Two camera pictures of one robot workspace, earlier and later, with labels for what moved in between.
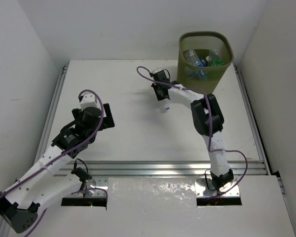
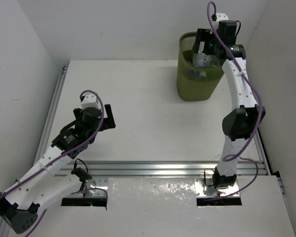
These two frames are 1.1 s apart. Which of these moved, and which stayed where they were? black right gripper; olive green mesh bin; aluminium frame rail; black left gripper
Moved: black right gripper
Stayed: black left gripper; olive green mesh bin; aluminium frame rail
